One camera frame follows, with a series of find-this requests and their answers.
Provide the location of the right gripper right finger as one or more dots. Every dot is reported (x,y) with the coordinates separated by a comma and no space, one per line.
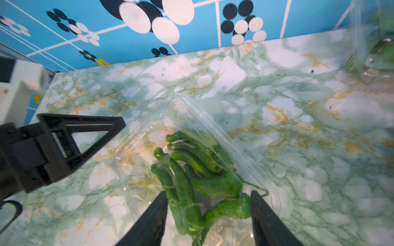
(268,229)

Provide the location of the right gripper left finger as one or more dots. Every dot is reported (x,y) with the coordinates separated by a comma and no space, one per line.
(149,229)

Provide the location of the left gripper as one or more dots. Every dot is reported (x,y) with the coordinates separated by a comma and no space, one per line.
(43,153)

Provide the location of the green pepper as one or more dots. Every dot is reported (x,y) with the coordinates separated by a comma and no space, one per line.
(238,207)
(226,185)

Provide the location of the clear clamshell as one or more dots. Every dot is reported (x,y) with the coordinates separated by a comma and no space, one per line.
(371,35)
(152,159)

